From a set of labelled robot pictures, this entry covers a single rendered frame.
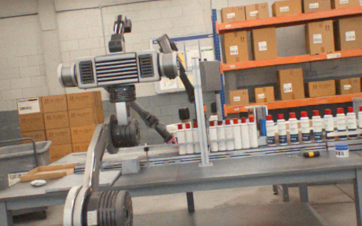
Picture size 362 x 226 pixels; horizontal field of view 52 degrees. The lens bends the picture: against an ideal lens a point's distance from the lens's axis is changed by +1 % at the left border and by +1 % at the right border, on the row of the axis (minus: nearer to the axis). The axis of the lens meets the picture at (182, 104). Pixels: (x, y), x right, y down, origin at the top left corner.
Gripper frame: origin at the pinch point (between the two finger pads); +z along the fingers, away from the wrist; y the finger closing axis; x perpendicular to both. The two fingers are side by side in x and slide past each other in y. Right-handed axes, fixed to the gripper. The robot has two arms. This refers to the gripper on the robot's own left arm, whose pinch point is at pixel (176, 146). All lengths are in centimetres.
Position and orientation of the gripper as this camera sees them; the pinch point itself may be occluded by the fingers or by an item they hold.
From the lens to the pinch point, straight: 245.5
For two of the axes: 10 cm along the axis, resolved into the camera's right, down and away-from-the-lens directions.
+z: 6.9, 7.2, 0.2
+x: -7.2, 6.9, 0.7
